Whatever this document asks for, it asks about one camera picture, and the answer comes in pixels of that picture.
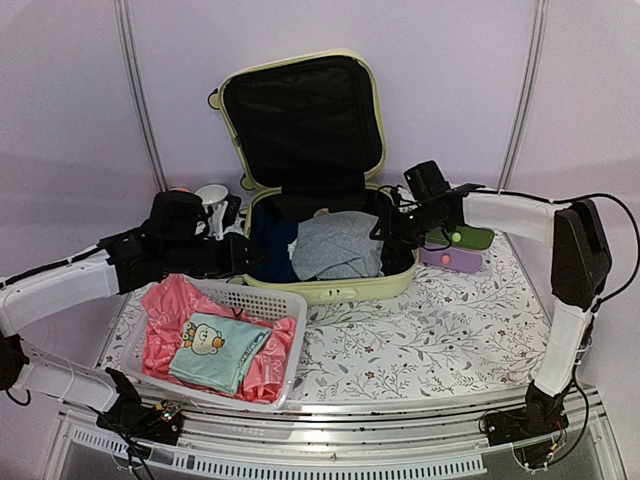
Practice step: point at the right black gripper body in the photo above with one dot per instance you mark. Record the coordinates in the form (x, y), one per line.
(413, 227)

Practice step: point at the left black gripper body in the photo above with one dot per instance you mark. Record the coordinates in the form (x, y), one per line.
(183, 257)

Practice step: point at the pink printed garment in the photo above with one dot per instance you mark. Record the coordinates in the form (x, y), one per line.
(170, 304)

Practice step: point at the teal cartoon t-shirt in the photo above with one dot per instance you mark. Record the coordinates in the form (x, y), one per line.
(217, 352)

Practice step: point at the white plastic mesh basket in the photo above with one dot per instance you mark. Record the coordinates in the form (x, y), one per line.
(268, 304)

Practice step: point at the light green hard-shell suitcase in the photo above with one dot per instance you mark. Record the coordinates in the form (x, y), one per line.
(309, 135)

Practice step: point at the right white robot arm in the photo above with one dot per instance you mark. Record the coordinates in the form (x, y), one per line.
(580, 255)

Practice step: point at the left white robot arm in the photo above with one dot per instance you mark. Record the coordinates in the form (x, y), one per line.
(65, 286)

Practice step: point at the green drawer with knob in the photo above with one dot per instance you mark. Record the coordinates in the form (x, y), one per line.
(463, 237)

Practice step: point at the grey folded garment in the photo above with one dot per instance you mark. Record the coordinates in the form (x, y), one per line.
(337, 246)

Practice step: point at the white ceramic bowl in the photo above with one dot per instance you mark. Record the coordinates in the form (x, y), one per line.
(212, 195)

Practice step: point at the brown plush toy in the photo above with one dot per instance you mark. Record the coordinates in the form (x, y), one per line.
(321, 212)

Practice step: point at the purple drawer with pink knob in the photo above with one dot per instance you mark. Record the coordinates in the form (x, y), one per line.
(458, 260)

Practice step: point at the dark blue garment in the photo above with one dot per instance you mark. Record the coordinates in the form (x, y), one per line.
(275, 245)

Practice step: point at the floral patterned tablecloth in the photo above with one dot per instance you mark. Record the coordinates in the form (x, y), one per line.
(446, 334)

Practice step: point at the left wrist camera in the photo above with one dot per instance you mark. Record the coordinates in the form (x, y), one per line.
(222, 215)

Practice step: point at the right metal corner post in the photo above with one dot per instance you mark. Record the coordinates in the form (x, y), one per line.
(526, 94)

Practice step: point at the metal corner post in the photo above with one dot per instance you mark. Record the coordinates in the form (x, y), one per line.
(124, 23)
(526, 94)

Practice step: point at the left metal corner post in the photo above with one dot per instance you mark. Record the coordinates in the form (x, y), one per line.
(124, 23)

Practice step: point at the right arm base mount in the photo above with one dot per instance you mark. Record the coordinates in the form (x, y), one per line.
(536, 431)

